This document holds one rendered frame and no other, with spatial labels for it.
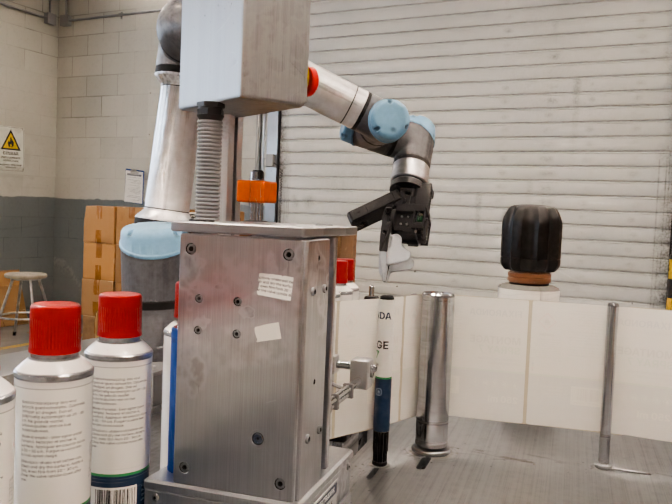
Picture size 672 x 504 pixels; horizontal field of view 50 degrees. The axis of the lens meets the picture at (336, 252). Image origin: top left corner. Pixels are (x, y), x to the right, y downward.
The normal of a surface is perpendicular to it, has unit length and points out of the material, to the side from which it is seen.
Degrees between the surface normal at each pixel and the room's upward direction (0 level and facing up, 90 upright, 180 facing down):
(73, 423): 90
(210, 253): 90
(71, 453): 90
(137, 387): 90
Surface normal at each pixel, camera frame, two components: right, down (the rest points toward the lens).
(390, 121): 0.17, 0.05
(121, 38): -0.45, 0.03
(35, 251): 0.89, 0.06
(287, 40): 0.60, 0.07
